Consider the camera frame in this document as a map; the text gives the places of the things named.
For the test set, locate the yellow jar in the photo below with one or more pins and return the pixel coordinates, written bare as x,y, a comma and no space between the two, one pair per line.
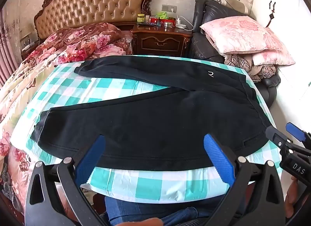
141,18

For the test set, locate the plaid beige blanket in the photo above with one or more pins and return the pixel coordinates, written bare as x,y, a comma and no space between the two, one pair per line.
243,64

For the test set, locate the black pants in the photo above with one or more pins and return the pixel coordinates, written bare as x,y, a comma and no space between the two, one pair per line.
145,124

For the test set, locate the small pink floral pillow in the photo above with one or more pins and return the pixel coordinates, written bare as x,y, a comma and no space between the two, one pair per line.
274,57

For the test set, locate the dark wooden nightstand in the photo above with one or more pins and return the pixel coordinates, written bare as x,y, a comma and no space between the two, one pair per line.
160,41

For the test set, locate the person's right hand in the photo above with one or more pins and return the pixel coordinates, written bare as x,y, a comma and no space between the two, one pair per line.
291,199

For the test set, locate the hanging tassel ornament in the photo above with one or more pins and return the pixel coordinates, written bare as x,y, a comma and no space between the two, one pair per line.
269,19

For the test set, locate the white power strip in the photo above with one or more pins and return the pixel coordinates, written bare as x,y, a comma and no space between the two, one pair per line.
181,25

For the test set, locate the black leather armchair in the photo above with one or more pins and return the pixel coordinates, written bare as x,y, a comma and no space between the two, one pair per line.
201,46

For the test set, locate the green white checked tablecloth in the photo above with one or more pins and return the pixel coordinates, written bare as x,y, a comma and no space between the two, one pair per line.
136,182

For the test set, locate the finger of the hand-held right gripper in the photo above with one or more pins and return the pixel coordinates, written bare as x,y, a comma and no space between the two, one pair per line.
295,131
275,136

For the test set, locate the red tin box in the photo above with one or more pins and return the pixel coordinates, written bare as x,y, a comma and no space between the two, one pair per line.
167,20

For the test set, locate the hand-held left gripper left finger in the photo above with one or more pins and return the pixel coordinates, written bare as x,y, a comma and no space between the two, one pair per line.
90,162

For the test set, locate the white wardrobe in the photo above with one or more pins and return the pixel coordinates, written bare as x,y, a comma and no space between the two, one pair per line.
286,9

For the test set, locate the red floral quilt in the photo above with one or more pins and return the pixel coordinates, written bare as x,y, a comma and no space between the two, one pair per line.
73,41

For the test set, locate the tufted leather carved headboard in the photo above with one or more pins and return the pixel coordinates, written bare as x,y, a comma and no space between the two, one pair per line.
97,0

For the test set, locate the large pink floral pillow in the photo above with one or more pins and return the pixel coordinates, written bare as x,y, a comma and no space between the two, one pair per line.
243,34

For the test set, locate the pink curtain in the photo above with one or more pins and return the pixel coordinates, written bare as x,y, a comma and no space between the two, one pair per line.
7,58

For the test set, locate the person's blue jeans legs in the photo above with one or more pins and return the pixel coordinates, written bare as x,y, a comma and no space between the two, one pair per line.
145,212

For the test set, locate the round silver tin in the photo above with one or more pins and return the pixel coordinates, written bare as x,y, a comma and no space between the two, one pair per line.
168,25

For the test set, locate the black remote control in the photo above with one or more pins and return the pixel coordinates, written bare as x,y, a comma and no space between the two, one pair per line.
145,24

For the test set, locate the beige headrest pad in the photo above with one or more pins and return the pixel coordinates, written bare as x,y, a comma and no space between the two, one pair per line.
233,3

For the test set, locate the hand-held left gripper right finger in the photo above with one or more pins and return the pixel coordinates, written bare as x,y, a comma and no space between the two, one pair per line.
218,160

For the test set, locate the grey wall socket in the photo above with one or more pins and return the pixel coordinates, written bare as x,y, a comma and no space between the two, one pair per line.
169,8

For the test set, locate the green cloth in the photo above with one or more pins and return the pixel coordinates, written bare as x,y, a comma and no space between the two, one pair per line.
161,14

